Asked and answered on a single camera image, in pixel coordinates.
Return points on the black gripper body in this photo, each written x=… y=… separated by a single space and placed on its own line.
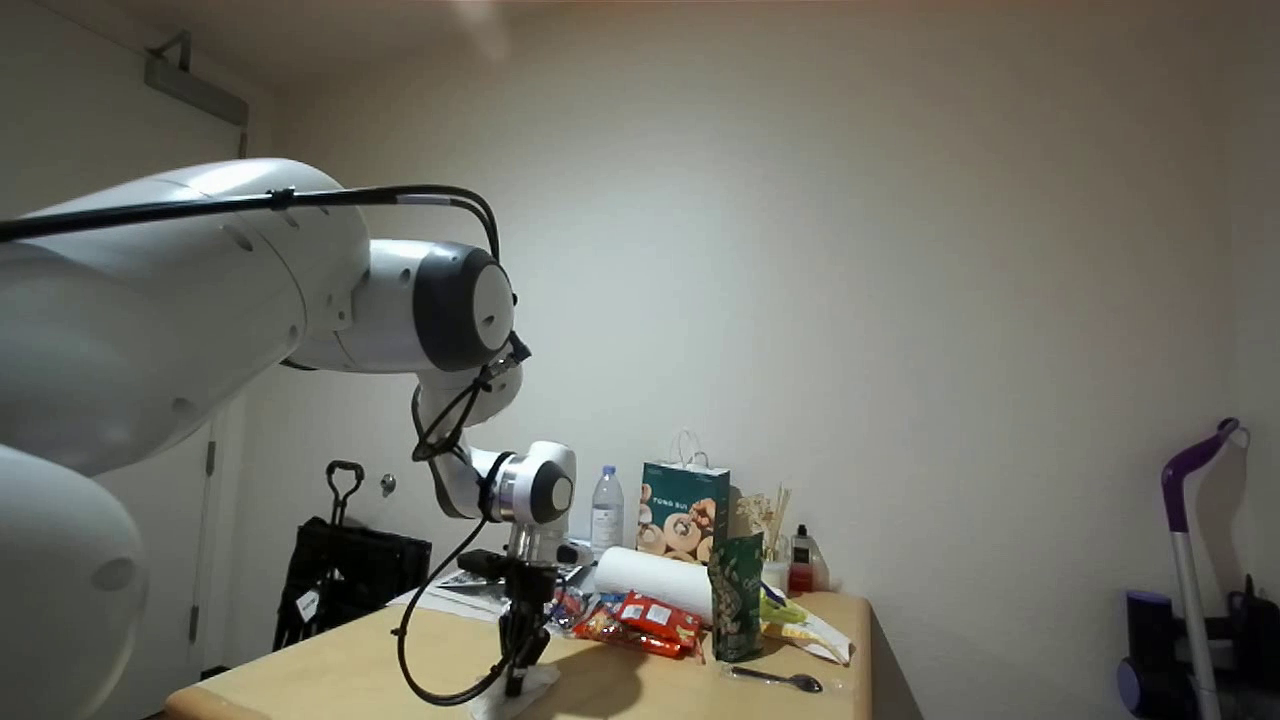
x=521 y=636

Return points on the white cloth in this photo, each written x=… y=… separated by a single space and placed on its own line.
x=503 y=705

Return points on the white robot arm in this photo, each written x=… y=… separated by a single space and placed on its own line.
x=128 y=315

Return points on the clear plastic water bottle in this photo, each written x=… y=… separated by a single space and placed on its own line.
x=605 y=517

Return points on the red snack packet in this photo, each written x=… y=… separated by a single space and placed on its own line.
x=640 y=621

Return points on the white paper towel roll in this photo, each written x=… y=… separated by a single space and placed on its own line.
x=670 y=581

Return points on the green doughnut paper bag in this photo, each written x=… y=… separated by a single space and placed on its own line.
x=682 y=510

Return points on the wooden chopsticks bundle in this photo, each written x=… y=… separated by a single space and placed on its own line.
x=766 y=514

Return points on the black spoon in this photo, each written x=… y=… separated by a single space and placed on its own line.
x=793 y=677

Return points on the purple vacuum cleaner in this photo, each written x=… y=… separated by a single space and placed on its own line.
x=1180 y=658

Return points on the black bag with handle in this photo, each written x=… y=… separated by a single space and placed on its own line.
x=341 y=571

